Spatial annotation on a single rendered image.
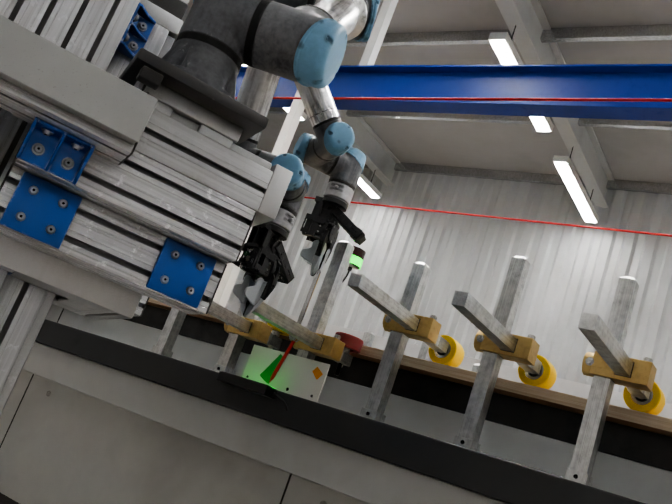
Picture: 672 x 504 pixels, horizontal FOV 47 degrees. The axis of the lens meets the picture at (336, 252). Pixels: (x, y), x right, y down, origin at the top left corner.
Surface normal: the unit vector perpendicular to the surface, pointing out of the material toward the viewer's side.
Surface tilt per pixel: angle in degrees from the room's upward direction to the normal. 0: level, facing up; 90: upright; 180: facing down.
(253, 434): 90
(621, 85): 90
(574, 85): 90
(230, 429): 90
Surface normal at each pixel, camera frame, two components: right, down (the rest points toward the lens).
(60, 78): 0.46, -0.08
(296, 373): -0.50, -0.40
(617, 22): -0.33, 0.91
